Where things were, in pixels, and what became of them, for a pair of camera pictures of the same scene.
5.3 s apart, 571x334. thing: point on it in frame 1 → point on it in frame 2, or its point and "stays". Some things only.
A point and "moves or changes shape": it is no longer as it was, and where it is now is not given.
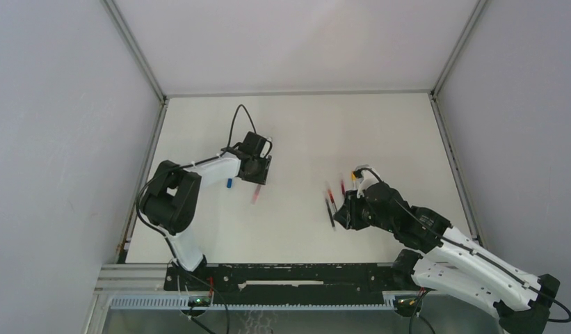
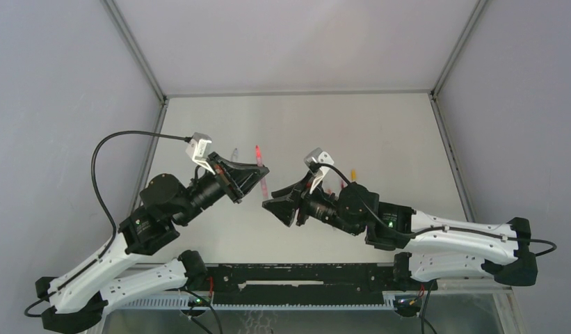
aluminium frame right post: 471,212 stays
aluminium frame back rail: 295,92 stays
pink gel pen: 256,194 moves or changes shape
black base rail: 283,277 stays
